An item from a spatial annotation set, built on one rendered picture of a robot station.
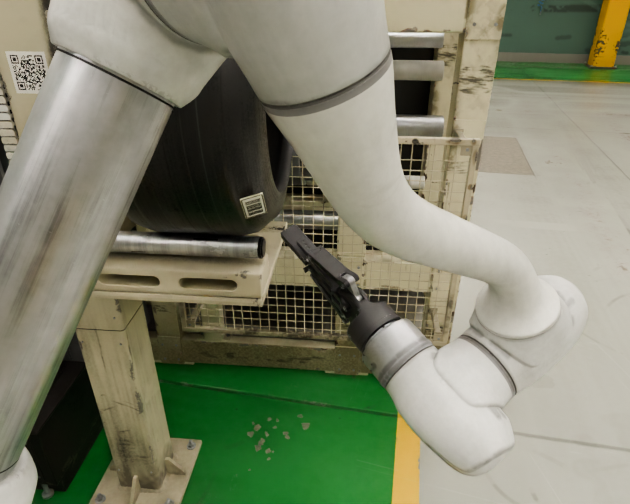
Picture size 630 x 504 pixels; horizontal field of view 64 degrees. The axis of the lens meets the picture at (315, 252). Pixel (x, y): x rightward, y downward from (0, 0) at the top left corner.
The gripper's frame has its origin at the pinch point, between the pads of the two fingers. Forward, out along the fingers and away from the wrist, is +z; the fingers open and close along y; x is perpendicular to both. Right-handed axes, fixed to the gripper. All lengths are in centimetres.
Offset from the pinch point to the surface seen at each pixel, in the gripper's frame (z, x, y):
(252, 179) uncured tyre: 12.7, -0.3, -4.7
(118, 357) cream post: 31, -39, 51
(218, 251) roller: 17.8, -8.6, 15.2
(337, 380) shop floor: 13, 17, 123
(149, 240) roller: 27.9, -18.5, 14.1
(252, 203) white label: 11.7, -1.7, -0.4
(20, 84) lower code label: 58, -23, -8
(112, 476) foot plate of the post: 24, -63, 99
